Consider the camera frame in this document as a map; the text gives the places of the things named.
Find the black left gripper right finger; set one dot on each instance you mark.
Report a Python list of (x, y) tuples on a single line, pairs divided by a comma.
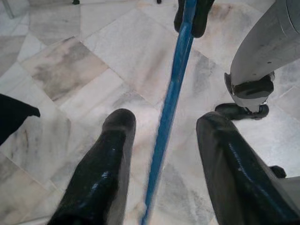
[(239, 182)]

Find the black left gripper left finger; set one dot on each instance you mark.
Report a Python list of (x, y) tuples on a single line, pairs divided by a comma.
[(100, 182)]

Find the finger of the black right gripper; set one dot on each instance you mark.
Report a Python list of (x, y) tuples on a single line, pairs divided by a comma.
[(178, 18), (202, 16)]

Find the blue plastic hanger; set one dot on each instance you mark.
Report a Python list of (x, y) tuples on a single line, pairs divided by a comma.
[(169, 112)]

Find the black printed t-shirt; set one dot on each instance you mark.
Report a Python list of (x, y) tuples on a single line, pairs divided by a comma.
[(14, 117)]

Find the silver robot leg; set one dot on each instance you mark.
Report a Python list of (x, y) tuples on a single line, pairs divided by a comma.
[(257, 47)]

